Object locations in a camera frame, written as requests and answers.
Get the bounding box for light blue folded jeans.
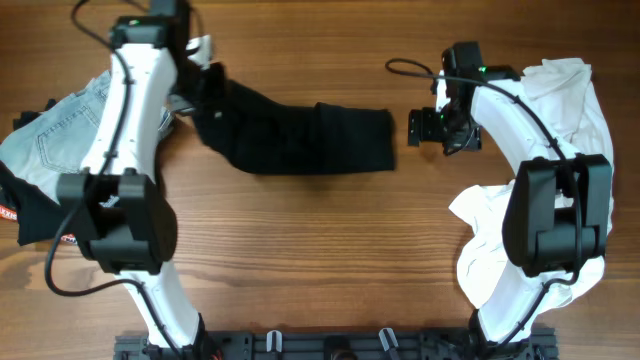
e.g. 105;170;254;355
0;69;176;201

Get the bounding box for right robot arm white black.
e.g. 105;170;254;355
386;42;614;352

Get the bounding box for black folded shirt under jeans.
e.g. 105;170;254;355
1;113;64;245

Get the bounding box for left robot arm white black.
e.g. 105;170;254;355
45;1;213;359

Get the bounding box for black polo shirt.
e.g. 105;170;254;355
192;63;395;175

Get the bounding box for white crumpled shirt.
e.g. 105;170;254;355
449;58;614;307

